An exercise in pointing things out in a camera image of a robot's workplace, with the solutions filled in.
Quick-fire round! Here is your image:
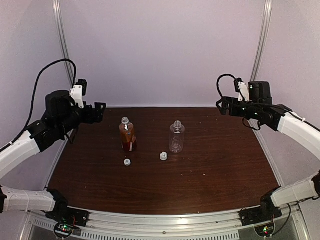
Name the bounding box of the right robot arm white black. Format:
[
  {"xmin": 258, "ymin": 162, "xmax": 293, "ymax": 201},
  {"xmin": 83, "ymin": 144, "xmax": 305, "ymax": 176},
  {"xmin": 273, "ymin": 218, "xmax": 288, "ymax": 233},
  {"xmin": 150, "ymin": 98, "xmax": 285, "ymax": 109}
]
[{"xmin": 216, "ymin": 78, "xmax": 320, "ymax": 221}]

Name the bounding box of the amber tea bottle red label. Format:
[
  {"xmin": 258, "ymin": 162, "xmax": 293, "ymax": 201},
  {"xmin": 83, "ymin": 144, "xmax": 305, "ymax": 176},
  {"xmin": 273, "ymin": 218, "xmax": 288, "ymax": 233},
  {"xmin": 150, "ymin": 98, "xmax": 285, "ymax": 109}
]
[{"xmin": 119, "ymin": 117, "xmax": 138, "ymax": 152}]

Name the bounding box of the white cap of tea bottle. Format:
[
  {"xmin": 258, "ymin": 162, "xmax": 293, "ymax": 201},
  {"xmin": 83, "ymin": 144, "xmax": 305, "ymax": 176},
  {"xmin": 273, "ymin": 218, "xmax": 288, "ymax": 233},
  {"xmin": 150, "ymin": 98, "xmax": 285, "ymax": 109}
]
[{"xmin": 123, "ymin": 158, "xmax": 132, "ymax": 167}]

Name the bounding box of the circuit board with leds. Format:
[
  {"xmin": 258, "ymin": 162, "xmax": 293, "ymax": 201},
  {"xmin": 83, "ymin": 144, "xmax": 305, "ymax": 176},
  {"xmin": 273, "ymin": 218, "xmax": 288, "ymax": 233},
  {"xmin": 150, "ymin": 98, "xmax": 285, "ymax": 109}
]
[
  {"xmin": 254, "ymin": 224, "xmax": 275, "ymax": 238},
  {"xmin": 53, "ymin": 223, "xmax": 75, "ymax": 239}
]

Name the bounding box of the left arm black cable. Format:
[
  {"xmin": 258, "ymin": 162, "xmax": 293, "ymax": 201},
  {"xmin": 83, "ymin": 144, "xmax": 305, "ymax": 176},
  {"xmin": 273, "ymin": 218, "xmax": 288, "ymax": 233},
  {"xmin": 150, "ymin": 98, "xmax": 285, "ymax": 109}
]
[{"xmin": 9, "ymin": 58, "xmax": 78, "ymax": 146}]

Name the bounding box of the right circuit board with LEDs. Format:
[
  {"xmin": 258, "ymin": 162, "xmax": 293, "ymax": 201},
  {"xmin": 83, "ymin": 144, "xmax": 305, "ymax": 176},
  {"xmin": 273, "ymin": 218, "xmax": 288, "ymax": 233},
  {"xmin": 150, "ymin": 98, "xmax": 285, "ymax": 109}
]
[{"xmin": 254, "ymin": 224, "xmax": 275, "ymax": 238}]

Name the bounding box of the right aluminium frame post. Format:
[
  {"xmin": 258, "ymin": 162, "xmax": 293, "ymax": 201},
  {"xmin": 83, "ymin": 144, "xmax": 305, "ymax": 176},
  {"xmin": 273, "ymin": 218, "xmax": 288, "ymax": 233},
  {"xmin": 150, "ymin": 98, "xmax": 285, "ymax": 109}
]
[{"xmin": 250, "ymin": 0, "xmax": 273, "ymax": 82}]

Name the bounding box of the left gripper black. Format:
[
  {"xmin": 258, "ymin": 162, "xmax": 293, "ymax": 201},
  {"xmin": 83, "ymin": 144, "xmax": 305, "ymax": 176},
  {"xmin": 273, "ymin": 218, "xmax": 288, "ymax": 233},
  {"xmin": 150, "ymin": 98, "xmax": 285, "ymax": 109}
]
[{"xmin": 57, "ymin": 101, "xmax": 106, "ymax": 136}]

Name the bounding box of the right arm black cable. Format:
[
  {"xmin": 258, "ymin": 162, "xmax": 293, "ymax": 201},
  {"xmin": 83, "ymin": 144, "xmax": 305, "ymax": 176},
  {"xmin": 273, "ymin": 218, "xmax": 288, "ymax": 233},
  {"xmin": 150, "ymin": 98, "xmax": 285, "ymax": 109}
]
[{"xmin": 216, "ymin": 73, "xmax": 308, "ymax": 131}]

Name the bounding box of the left aluminium frame post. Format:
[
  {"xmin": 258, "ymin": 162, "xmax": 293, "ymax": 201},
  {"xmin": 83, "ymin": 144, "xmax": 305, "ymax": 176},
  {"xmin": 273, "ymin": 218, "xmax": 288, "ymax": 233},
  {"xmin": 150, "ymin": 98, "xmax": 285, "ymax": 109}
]
[{"xmin": 52, "ymin": 0, "xmax": 74, "ymax": 87}]

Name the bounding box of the clear plastic bottle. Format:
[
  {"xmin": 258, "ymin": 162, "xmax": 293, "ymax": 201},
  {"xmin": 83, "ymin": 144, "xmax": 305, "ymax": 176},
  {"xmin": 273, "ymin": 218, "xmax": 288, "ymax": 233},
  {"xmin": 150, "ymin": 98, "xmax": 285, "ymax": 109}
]
[{"xmin": 169, "ymin": 120, "xmax": 185, "ymax": 154}]

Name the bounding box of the aluminium frame post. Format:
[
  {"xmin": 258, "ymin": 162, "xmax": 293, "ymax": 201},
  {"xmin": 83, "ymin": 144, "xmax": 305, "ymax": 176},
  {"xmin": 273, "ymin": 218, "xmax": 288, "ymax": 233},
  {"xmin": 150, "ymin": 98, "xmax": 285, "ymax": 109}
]
[
  {"xmin": 52, "ymin": 0, "xmax": 74, "ymax": 87},
  {"xmin": 250, "ymin": 0, "xmax": 273, "ymax": 82}
]

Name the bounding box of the front aluminium rail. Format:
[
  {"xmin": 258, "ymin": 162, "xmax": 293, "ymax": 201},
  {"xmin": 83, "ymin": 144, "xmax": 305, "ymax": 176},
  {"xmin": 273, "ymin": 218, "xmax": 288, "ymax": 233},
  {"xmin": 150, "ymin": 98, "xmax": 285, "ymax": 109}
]
[{"xmin": 24, "ymin": 208, "xmax": 308, "ymax": 240}]

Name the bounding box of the white cap of clear bottle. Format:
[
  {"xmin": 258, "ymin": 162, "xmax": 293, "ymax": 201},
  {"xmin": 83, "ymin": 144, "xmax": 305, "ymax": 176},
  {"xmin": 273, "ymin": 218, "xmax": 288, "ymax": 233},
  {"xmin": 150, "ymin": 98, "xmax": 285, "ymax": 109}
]
[{"xmin": 159, "ymin": 151, "xmax": 168, "ymax": 161}]

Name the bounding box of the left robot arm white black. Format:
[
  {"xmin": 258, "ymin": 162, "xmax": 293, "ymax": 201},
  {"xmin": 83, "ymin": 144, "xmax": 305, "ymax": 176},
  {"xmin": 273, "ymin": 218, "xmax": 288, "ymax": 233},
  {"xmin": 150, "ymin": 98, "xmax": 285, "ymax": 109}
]
[{"xmin": 0, "ymin": 85, "xmax": 107, "ymax": 222}]

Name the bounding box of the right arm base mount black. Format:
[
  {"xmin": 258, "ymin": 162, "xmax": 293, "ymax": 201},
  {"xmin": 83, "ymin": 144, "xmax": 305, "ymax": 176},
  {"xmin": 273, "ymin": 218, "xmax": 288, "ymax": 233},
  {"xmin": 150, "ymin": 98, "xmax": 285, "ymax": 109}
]
[{"xmin": 239, "ymin": 188, "xmax": 283, "ymax": 226}]

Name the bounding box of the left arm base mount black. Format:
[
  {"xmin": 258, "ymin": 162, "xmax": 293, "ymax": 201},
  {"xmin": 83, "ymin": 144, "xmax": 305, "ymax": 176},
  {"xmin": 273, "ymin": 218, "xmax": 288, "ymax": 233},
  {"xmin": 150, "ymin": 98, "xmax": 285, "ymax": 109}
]
[{"xmin": 44, "ymin": 189, "xmax": 89, "ymax": 228}]

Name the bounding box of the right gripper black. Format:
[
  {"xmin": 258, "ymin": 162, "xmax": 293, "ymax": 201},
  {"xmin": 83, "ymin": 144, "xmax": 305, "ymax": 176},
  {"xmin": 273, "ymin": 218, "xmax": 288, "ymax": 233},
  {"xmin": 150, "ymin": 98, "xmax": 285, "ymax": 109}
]
[{"xmin": 216, "ymin": 96, "xmax": 261, "ymax": 120}]

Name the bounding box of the left circuit board with LEDs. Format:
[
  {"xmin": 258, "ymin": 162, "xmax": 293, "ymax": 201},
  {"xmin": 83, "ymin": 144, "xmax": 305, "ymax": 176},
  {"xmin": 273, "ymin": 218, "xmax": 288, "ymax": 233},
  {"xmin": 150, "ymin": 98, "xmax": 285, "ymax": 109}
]
[{"xmin": 53, "ymin": 223, "xmax": 75, "ymax": 239}]

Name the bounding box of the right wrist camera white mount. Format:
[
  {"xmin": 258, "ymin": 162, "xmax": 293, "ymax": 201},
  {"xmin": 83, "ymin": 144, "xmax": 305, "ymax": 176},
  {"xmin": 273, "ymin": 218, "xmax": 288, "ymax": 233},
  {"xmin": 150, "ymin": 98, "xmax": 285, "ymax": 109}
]
[{"xmin": 234, "ymin": 78, "xmax": 250, "ymax": 102}]

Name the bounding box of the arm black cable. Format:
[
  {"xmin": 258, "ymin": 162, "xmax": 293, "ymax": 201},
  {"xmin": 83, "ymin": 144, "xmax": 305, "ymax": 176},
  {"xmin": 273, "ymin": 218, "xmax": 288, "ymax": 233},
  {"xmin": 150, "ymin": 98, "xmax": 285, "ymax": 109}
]
[
  {"xmin": 9, "ymin": 58, "xmax": 78, "ymax": 146},
  {"xmin": 216, "ymin": 73, "xmax": 308, "ymax": 131}
]

